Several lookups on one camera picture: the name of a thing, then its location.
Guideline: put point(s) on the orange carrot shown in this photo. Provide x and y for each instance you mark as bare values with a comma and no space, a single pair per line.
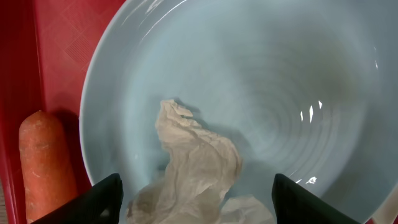
49,181

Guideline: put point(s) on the red plastic tray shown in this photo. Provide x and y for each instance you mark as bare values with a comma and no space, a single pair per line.
46,48

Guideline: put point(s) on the white tissue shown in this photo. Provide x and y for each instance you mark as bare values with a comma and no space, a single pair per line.
203,167

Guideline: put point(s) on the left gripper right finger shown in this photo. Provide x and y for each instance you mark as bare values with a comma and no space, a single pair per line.
293,204

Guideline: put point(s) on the light blue plate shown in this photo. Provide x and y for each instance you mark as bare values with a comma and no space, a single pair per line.
303,88

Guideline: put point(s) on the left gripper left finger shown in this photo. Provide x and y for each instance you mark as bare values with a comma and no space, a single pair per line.
99,205

